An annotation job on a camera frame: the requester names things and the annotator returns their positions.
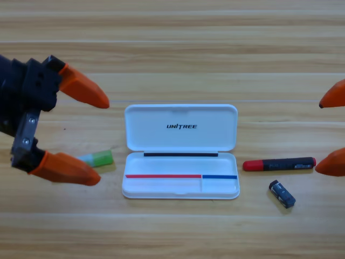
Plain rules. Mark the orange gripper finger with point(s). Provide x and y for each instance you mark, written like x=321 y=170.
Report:
x=334 y=97
x=332 y=166
x=67 y=170

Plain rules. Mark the white Unitree pencil case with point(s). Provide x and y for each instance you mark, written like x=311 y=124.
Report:
x=178 y=162

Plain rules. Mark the red black marker pen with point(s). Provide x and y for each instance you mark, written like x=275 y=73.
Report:
x=280 y=164

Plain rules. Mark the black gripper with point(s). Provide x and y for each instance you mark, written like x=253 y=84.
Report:
x=24 y=89

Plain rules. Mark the green white highlighter pen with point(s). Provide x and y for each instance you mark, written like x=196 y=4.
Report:
x=101 y=158

